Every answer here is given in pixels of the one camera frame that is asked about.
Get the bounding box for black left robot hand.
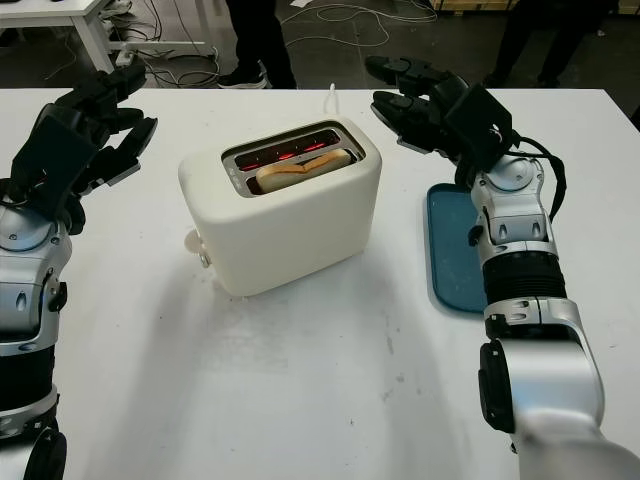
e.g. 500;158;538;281
47;62;159;235

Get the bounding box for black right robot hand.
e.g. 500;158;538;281
364;54;475;182

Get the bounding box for toast slice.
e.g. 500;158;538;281
255;148;352;195

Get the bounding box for person in dark trousers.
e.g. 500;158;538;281
482;0;615;89

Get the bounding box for person in black trousers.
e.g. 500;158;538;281
217;0;297;90

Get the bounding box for cream two-slot toaster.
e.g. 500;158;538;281
178;118;384;300

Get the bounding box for white desk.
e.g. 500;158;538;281
0;0;209;74

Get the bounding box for wooden crate stack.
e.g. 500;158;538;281
434;0;640;12

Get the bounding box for blue plastic tray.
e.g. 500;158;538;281
425;183;489;315

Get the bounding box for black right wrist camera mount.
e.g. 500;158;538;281
443;84;515;171

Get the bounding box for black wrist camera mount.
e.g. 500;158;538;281
9;115;96;216
443;84;515;171

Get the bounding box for floor cable tangle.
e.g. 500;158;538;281
107;0;221;90

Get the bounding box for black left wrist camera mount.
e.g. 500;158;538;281
9;115;96;216

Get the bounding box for white toaster power cord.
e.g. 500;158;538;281
323;82;342;121

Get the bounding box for white floor cable loop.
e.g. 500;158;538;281
279;0;439;49

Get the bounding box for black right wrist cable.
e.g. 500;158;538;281
509;134;570;220

